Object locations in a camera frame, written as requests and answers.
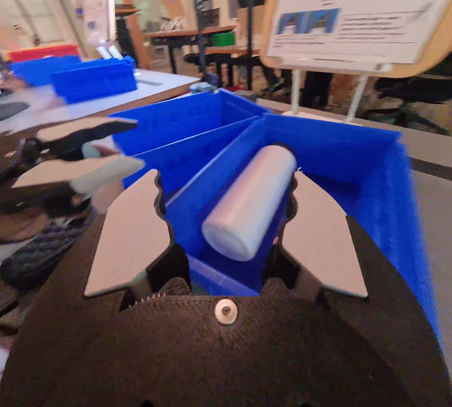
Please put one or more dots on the black round pad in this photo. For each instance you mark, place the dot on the black round pad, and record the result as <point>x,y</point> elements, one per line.
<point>12,110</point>

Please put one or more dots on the blue plastic bin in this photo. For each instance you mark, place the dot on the blue plastic bin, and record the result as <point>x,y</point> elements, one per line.
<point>91,82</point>
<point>31,71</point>
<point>353,153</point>
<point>183,121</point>

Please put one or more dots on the black office chair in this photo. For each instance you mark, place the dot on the black office chair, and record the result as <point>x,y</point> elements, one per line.
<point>406,93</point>

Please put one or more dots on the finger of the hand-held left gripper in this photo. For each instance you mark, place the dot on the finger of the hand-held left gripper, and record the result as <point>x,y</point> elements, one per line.
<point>53,172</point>
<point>67,131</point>

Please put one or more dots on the dark knit garment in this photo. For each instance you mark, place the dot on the dark knit garment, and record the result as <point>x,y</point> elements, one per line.
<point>39,251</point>

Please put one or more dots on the thin black pole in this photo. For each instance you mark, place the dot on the thin black pole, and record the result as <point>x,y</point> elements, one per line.
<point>250,26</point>

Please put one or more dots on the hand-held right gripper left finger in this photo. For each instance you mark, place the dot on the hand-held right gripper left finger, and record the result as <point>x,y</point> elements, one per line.
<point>130,234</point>

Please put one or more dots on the black light stand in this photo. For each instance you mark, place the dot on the black light stand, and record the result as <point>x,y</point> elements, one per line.
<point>202,54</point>

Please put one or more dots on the instruction sign stand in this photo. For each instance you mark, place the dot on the instruction sign stand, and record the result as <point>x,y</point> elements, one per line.
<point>353,8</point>
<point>97,1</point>

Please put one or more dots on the red plastic bin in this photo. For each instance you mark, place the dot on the red plastic bin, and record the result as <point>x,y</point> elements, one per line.
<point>42,52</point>

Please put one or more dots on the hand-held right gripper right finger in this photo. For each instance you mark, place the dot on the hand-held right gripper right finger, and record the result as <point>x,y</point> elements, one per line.
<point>321,237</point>

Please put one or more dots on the cardboard sheet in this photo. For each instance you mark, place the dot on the cardboard sheet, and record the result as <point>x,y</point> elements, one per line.
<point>242,26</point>

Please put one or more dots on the wooden table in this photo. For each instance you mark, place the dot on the wooden table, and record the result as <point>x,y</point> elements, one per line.
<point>229,50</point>
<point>190,31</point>

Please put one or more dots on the green plastic bin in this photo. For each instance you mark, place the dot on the green plastic bin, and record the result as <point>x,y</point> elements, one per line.
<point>224,39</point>

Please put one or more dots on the wooden post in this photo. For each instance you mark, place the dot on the wooden post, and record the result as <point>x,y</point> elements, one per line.
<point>133,26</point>

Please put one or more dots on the white plastic bottle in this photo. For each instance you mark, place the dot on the white plastic bottle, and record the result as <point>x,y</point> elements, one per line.
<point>104,53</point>
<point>247,209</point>
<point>116,52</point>

